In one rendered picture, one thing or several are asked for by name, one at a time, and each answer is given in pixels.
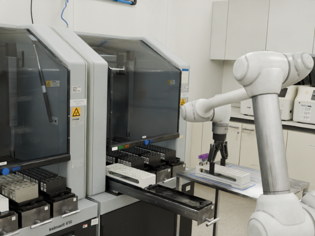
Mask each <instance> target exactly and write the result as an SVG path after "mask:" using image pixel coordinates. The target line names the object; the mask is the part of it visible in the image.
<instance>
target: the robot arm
mask: <svg viewBox="0 0 315 236"><path fill-rule="evenodd" d="M313 65H314V61H313V59H312V57H311V56H310V55H309V54H307V53H305V52H296V53H294V54H291V53H278V52H270V51H256V52H250V53H248V54H245V55H243V56H241V57H239V58H238V59H237V60H236V61H235V63H234V66H233V75H234V78H235V80H236V81H237V82H238V83H239V84H240V85H242V86H243V88H240V89H237V90H234V91H231V92H228V93H225V94H217V95H215V96H214V97H213V98H210V99H208V100H206V99H199V100H195V101H192V102H188V103H186V104H184V105H183V106H182V107H181V110H180V114H181V117H182V118H183V119H184V120H185V121H188V122H194V123H200V122H207V121H212V132H213V137H212V139H213V140H214V143H213V144H210V151H209V155H208V160H207V161H208V162H210V168H209V174H211V175H214V171H215V162H214V161H215V158H216V155H217V152H218V151H219V150H220V153H221V157H222V158H221V159H220V165H221V166H225V161H226V159H227V157H228V149H227V141H226V134H227V133H228V126H229V120H230V116H231V104H232V103H236V102H240V101H244V100H248V99H252V106H253V114H254V121H255V132H256V140H257V148H258V156H259V164H260V172H261V180H262V191H263V194H261V195H260V196H259V198H258V199H257V202H256V207H255V212H254V213H253V214H252V215H251V217H250V219H249V221H248V228H247V231H248V235H249V236H315V190H314V191H311V192H308V193H307V194H305V195H304V196H303V197H302V199H301V202H299V199H298V197H297V196H296V195H295V194H294V193H292V192H291V190H290V182H289V175H288V168H287V160H286V153H285V143H284V136H283V128H282V121H281V114H280V107H279V99H278V95H279V93H280V91H281V89H284V88H286V87H289V86H291V85H293V84H295V83H298V82H299V81H301V80H302V79H304V78H305V77H306V76H307V75H308V74H309V73H310V72H311V70H312V69H313Z"/></svg>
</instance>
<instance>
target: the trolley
mask: <svg viewBox="0 0 315 236"><path fill-rule="evenodd" d="M215 164H217V165H220V161H216V162H215ZM225 166H226V167H228V168H232V169H236V170H241V171H244V172H248V173H250V185H247V186H245V187H243V188H237V187H234V186H232V185H228V184H224V183H221V182H218V181H215V180H211V179H208V178H205V177H200V176H196V175H195V169H196V168H193V169H189V170H186V171H182V172H179V173H176V190H178V191H181V186H182V178H183V179H186V180H189V181H192V182H195V183H198V184H202V185H205V186H208V187H211V188H214V189H216V194H215V208H214V219H216V218H218V217H219V204H220V191H224V192H227V193H230V194H234V195H237V196H240V197H243V198H246V199H250V200H253V201H257V199H258V198H259V196H260V195H261V194H263V187H262V180H261V172H260V170H256V169H252V168H248V167H244V166H240V165H236V164H232V163H228V162H225ZM289 182H290V190H291V192H292V193H294V194H297V193H299V192H300V191H302V190H303V192H302V197H303V196H304V195H305V194H307V193H308V192H309V186H310V183H308V182H304V181H300V180H297V179H293V178H289ZM179 229H180V215H179V214H176V213H174V232H173V236H179ZM213 236H218V221H217V222H215V223H214V224H213Z"/></svg>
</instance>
